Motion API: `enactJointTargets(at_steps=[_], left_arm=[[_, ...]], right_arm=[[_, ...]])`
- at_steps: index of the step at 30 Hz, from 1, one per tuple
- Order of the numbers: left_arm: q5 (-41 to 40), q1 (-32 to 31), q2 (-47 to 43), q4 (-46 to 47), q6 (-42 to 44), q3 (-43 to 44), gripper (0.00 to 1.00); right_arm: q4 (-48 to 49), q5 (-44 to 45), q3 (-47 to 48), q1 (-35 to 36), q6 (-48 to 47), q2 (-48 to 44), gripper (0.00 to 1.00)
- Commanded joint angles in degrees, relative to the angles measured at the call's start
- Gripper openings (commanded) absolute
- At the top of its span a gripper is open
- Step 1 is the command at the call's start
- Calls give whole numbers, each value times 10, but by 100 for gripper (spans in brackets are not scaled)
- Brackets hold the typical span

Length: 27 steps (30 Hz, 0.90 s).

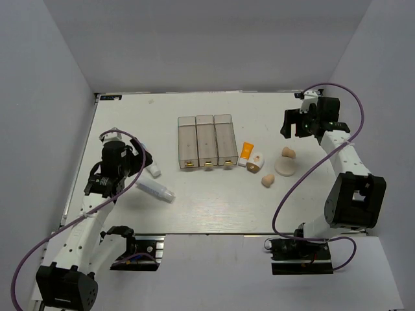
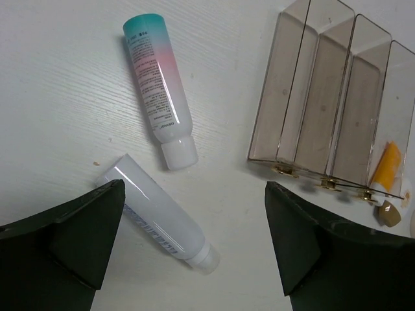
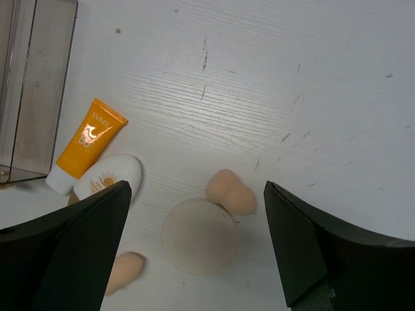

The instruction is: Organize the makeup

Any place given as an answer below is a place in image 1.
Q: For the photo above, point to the middle clear organizer bin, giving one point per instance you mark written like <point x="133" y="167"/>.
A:
<point x="207" y="147"/>

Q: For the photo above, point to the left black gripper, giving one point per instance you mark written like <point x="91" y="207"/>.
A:
<point x="128" y="152"/>

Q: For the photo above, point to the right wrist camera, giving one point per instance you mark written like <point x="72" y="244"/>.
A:
<point x="310" y="98"/>

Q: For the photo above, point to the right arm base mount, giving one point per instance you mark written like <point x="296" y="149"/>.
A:
<point x="292" y="257"/>

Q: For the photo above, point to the clear organizer bin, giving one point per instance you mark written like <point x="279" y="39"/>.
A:
<point x="207" y="147"/>
<point x="187" y="142"/>
<point x="226" y="143"/>

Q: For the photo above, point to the right clear organizer bin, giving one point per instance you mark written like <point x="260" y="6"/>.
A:
<point x="226" y="143"/>

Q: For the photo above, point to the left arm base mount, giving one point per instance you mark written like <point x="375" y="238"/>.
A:
<point x="144" y="253"/>

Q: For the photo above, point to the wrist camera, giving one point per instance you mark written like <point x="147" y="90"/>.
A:
<point x="310" y="98"/>
<point x="112" y="135"/>

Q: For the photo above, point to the white sunscreen bottle gold cap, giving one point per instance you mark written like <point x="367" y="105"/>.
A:
<point x="255" y="162"/>

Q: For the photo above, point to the white spray bottle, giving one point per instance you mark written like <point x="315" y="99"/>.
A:
<point x="155" y="189"/>

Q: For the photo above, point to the beige makeup sponge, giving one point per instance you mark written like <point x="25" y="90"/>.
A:
<point x="268" y="180"/>
<point x="287" y="152"/>

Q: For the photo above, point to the round beige powder puff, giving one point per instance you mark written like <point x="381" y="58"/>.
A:
<point x="285" y="166"/>

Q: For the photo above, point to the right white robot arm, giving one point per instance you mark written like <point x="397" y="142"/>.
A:
<point x="356" y="197"/>

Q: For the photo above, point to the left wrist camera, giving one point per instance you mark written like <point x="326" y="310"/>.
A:
<point x="112" y="135"/>

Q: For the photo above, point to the orange sunscreen tube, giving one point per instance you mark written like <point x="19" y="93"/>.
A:
<point x="245" y="154"/>

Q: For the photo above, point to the white pink tube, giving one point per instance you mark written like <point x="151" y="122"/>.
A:
<point x="153" y="167"/>

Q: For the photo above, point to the left clear organizer bin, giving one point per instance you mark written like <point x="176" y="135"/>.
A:
<point x="187" y="142"/>

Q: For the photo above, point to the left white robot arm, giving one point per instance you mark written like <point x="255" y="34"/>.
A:
<point x="69" y="281"/>

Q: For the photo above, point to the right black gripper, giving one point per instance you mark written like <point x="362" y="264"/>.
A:
<point x="291" y="116"/>

